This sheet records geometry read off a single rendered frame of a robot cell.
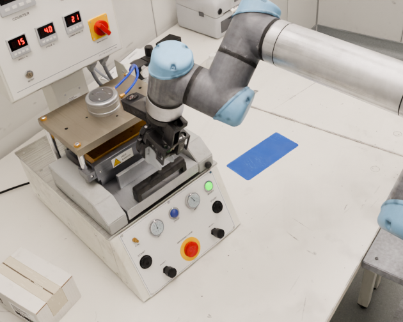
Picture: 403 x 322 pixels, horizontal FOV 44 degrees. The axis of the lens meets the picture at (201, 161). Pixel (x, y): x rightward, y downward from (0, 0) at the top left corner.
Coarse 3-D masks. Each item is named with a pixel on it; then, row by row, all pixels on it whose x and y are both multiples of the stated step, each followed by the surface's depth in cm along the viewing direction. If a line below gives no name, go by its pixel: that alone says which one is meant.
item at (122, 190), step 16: (144, 160) 120; (192, 160) 124; (128, 176) 119; (144, 176) 122; (176, 176) 121; (112, 192) 118; (128, 192) 118; (160, 192) 119; (128, 208) 114; (144, 208) 117
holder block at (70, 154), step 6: (66, 150) 128; (72, 156) 126; (138, 156) 124; (78, 162) 125; (132, 162) 124; (120, 168) 122; (114, 174) 121; (96, 180) 122; (102, 180) 119; (108, 180) 121
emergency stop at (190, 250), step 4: (188, 244) 125; (192, 244) 125; (196, 244) 126; (184, 248) 125; (188, 248) 125; (192, 248) 126; (196, 248) 126; (184, 252) 125; (188, 252) 125; (192, 252) 126; (196, 252) 126; (188, 256) 125; (192, 256) 126
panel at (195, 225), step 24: (216, 192) 130; (168, 216) 122; (192, 216) 126; (216, 216) 130; (120, 240) 115; (144, 240) 118; (168, 240) 122; (192, 240) 126; (216, 240) 131; (168, 264) 123
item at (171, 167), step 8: (176, 160) 119; (184, 160) 120; (168, 168) 117; (176, 168) 119; (184, 168) 121; (152, 176) 115; (160, 176) 116; (144, 184) 114; (152, 184) 115; (136, 192) 113; (144, 192) 114; (136, 200) 115
